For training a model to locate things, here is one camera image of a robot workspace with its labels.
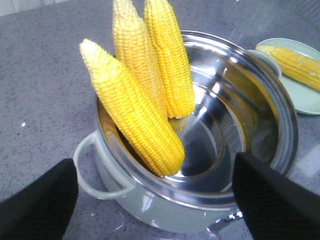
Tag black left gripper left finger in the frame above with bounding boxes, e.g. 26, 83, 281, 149
0, 158, 79, 240

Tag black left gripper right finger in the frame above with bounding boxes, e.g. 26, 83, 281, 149
232, 152, 320, 240

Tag yellow corn cob white patch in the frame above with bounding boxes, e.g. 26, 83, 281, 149
255, 45, 320, 91

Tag pale orange-yellow corn cob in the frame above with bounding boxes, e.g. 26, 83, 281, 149
112, 0, 168, 118

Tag bright yellow corn cob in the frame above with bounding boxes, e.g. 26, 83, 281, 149
143, 0, 195, 119

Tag sage green electric cooking pot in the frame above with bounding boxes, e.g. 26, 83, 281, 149
73, 30, 299, 233

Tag light green round plate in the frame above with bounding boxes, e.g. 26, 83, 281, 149
255, 38, 320, 115

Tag grey pleated curtain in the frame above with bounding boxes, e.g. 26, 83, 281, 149
0, 0, 66, 17

